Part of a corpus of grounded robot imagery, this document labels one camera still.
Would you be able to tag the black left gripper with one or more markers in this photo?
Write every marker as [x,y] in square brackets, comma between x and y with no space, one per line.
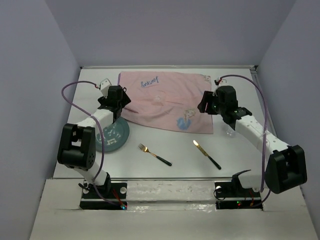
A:
[125,100]

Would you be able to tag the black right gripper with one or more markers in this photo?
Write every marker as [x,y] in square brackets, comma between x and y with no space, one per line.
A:
[208,97]

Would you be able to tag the pink cloth placemat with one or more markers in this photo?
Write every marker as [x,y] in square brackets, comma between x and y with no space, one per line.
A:
[166,100]

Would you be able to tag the teal ceramic plate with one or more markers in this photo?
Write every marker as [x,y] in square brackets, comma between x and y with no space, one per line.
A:
[116,135]

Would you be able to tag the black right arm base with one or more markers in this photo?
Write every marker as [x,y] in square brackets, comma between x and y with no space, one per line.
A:
[229,198]

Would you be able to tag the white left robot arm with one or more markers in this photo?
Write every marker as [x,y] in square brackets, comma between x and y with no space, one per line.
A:
[80,142]

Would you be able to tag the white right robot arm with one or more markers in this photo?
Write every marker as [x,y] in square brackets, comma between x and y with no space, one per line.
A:
[285,164]

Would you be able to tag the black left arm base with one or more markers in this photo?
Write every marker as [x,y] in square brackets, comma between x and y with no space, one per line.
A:
[112,198]

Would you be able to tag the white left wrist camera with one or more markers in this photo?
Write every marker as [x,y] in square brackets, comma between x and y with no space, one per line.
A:
[104,86]

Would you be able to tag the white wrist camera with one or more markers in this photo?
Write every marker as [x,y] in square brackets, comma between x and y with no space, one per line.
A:
[219,82]
[104,86]

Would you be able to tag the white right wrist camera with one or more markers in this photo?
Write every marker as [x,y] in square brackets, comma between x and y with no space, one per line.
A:
[219,82]

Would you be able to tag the gold knife black handle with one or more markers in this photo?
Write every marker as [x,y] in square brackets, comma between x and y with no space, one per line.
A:
[206,154]

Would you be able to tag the gold fork black handle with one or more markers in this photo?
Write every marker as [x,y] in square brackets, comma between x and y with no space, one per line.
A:
[146,150]

